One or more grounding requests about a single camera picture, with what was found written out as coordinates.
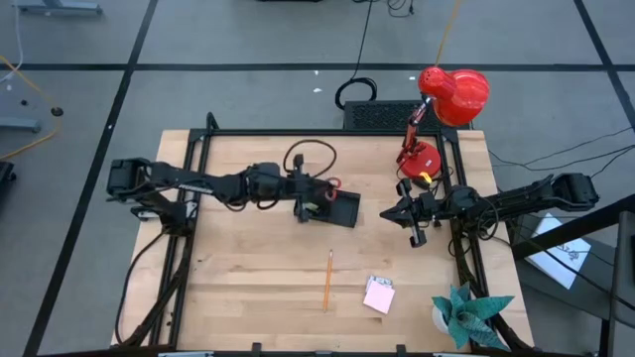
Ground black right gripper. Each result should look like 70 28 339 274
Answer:
379 178 445 249

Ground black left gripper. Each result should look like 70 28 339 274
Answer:
267 154 340 223

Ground red-handled scissors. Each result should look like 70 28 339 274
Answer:
324 176 343 203

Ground black mesh desk organizer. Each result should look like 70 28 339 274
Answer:
296 186 362 229

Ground pink sticky note pad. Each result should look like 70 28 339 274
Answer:
362 286 397 315

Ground orange pencil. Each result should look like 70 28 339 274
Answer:
321 249 335 313

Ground patterned card stack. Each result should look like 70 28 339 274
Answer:
365 275 395 292

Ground black vented computer case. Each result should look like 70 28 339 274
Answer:
342 99 472 132

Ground green plant in white pot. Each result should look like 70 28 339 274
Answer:
430 281 516 352

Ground red desk lamp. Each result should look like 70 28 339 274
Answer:
395 65 492 181

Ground white paper sheet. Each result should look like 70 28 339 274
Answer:
524 212 593 292

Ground black metal beam structure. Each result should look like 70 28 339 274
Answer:
510 192 635 357

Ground grey table foot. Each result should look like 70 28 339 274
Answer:
0 116 43 134
14 0 104 16

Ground black caster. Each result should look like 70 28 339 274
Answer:
0 161 18 197

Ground black lamp power cable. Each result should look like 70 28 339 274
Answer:
395 163 455 199

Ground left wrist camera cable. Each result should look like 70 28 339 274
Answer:
282 138 338 180

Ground black aluminium rig frame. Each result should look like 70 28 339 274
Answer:
111 111 537 357

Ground black hanging coiled cable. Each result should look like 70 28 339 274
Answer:
334 0 380 112

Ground yellow hanging cable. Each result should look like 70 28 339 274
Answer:
434 0 464 70

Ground thin black floor cable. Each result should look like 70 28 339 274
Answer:
488 126 635 169
589 146 635 179

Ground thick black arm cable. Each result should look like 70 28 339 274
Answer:
114 230 168 347

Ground yellow floor cable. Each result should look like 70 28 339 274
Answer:
0 54 64 163

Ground white floor cable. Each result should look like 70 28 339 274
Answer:
0 0 25 84

